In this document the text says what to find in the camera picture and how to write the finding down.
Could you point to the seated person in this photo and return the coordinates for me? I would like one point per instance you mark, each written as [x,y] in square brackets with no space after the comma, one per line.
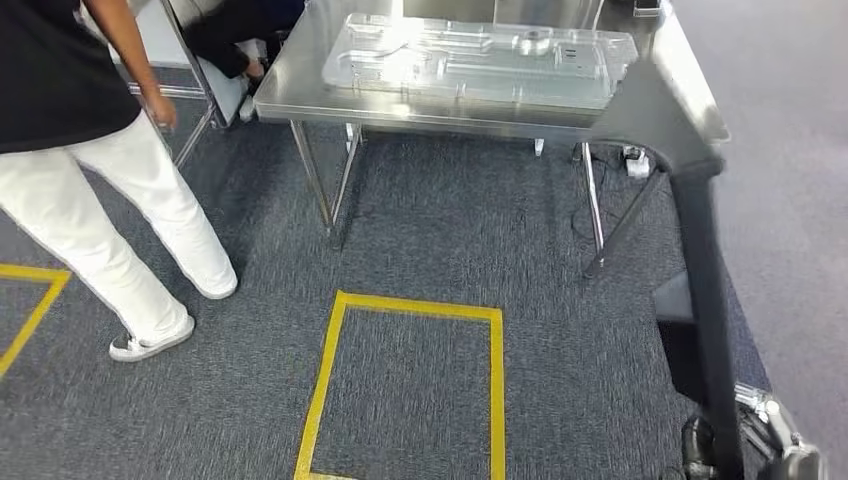
[225,33]

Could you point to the standing person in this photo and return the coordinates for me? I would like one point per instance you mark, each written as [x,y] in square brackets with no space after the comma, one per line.
[66,66]

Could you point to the person's forearm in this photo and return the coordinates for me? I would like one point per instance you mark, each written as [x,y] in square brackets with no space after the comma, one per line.
[122,46]

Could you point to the steel side table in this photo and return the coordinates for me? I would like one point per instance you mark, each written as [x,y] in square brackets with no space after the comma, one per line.
[179,91]

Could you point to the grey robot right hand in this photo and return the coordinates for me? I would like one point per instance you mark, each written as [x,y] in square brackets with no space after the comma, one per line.
[768,414]

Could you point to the stainless steel workbench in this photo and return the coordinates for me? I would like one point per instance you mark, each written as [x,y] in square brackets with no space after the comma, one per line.
[305,86]

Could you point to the white board panel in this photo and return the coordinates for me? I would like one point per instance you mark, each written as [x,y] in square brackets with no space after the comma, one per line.
[225,99]

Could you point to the stamped sheet metal panel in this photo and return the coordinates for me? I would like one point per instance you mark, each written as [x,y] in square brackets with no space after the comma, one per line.
[464,66]

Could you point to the black plastic mounting plate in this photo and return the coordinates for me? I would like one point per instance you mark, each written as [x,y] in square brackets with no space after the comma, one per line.
[705,265]

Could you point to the person's hand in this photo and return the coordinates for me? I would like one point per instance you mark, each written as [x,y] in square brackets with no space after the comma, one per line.
[161,111]

